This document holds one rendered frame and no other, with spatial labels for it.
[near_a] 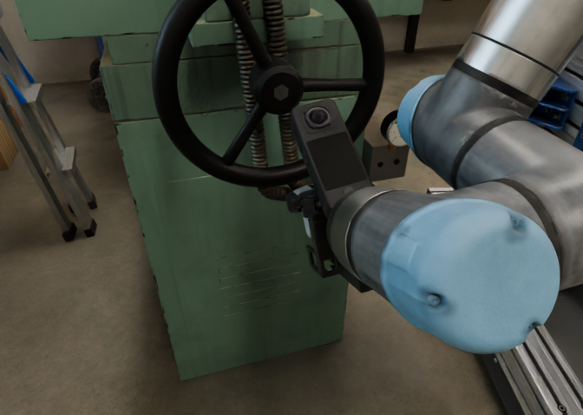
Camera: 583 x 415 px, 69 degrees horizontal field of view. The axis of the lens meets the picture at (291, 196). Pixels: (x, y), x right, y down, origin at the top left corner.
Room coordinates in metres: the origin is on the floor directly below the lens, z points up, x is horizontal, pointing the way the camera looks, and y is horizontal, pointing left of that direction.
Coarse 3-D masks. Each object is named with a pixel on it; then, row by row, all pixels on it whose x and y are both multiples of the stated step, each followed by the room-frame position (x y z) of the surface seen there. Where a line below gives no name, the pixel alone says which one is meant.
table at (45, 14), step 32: (32, 0) 0.59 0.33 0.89; (64, 0) 0.60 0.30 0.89; (96, 0) 0.61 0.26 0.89; (128, 0) 0.62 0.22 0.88; (160, 0) 0.64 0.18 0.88; (320, 0) 0.70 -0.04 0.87; (384, 0) 0.73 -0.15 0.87; (416, 0) 0.75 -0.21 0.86; (32, 32) 0.59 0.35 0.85; (64, 32) 0.60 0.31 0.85; (96, 32) 0.61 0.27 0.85; (128, 32) 0.62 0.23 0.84; (192, 32) 0.55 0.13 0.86; (224, 32) 0.57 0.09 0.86; (288, 32) 0.59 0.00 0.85; (320, 32) 0.60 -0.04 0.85
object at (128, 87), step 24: (312, 48) 0.70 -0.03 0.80; (336, 48) 0.71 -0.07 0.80; (360, 48) 0.72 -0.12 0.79; (120, 72) 0.62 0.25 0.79; (144, 72) 0.63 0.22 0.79; (192, 72) 0.64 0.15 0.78; (216, 72) 0.66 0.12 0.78; (312, 72) 0.70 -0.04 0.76; (336, 72) 0.71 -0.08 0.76; (360, 72) 0.73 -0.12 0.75; (120, 96) 0.61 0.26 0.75; (144, 96) 0.62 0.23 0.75; (192, 96) 0.64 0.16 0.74; (216, 96) 0.65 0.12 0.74; (240, 96) 0.67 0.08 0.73; (312, 96) 0.70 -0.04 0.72; (336, 96) 0.72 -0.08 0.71; (120, 120) 0.61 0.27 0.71
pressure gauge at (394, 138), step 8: (392, 112) 0.70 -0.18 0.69; (384, 120) 0.70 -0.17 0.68; (392, 120) 0.68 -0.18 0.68; (384, 128) 0.68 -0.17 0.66; (392, 128) 0.68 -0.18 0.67; (384, 136) 0.69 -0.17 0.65; (392, 136) 0.68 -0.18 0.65; (400, 136) 0.68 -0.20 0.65; (392, 144) 0.68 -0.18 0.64; (400, 144) 0.68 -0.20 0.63
